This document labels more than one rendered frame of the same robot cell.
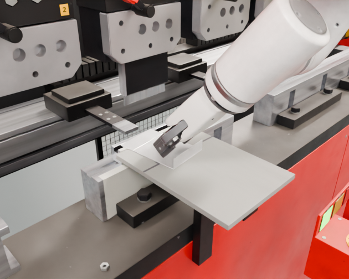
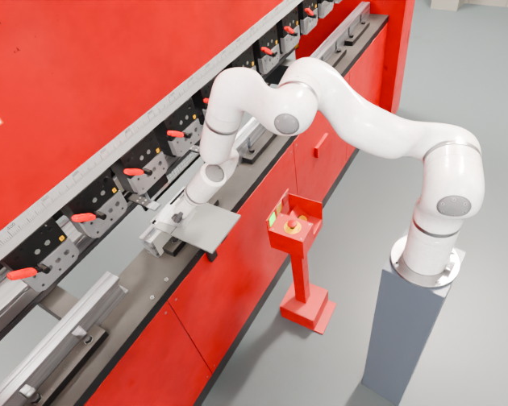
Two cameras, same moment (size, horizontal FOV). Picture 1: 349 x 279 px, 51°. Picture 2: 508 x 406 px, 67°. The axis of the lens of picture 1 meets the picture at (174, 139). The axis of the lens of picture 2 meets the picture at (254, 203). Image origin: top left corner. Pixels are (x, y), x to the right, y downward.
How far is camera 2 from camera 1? 78 cm
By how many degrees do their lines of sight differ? 17
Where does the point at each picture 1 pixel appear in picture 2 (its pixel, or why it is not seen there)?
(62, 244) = (143, 275)
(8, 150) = not seen: hidden behind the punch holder
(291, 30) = (208, 184)
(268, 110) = not seen: hidden behind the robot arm
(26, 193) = not seen: hidden behind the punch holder
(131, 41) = (145, 182)
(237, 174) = (214, 222)
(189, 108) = (181, 207)
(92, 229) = (154, 263)
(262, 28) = (198, 182)
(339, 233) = (281, 224)
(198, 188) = (197, 236)
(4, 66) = (100, 224)
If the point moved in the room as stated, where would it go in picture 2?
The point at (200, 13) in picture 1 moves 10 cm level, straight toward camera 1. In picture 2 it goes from (173, 147) to (175, 166)
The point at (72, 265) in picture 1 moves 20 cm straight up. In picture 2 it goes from (151, 283) to (131, 250)
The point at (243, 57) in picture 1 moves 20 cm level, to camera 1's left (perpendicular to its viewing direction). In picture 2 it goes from (195, 191) to (131, 209)
